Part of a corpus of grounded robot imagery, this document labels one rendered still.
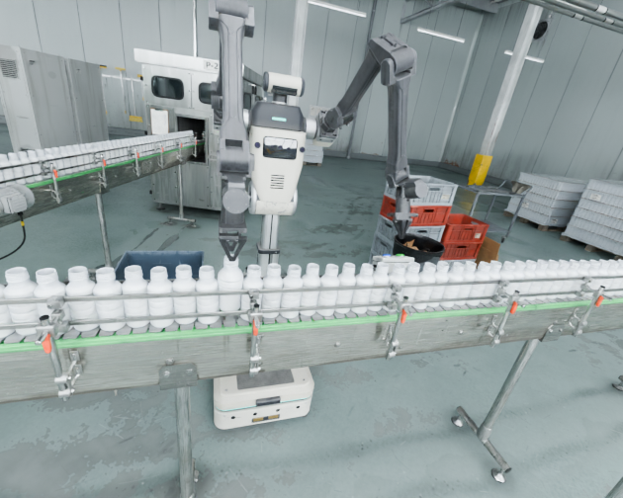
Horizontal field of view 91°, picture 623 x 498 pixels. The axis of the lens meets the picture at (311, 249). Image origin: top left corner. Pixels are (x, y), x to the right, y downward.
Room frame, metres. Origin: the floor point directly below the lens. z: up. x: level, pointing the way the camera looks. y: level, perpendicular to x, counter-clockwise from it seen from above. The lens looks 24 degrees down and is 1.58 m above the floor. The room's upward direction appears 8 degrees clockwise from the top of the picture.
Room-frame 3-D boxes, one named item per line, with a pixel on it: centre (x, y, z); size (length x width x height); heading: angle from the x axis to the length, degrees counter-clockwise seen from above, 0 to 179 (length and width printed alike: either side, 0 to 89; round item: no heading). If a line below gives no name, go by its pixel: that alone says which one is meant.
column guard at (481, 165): (9.93, -4.76, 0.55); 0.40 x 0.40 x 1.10; 20
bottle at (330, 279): (0.84, -0.07, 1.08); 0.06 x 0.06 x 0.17
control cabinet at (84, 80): (6.13, 4.71, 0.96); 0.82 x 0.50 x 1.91; 2
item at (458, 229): (3.58, -1.66, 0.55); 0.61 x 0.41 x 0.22; 112
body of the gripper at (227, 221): (0.74, 0.21, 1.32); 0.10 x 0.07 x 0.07; 19
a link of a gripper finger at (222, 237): (0.72, 0.20, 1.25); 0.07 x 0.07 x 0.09; 19
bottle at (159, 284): (0.68, 0.38, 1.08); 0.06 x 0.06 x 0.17
